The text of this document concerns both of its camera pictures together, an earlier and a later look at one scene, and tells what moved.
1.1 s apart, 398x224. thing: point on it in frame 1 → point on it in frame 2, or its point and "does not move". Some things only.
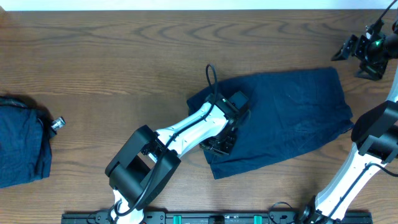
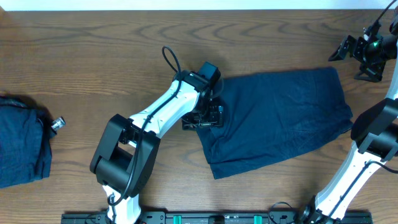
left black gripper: [226, 150] → [216, 118]
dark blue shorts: [290, 111] does not move
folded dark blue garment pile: [25, 140] does not move
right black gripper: [375, 72] does not move
